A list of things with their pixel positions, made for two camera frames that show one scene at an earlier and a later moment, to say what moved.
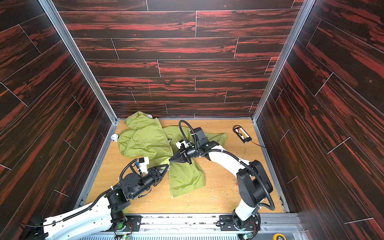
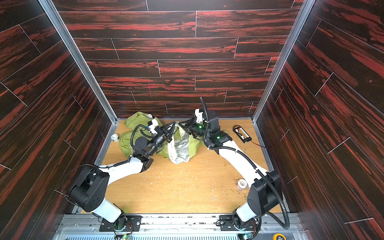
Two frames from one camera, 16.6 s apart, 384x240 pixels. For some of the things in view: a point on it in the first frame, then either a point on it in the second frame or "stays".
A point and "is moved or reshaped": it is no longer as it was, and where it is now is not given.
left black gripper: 157,173 -> 167,132
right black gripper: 184,153 -> 190,127
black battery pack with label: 243,135 stays
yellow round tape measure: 277,234 stays
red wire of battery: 258,144 stays
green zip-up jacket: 145,136 is moved or reshaped
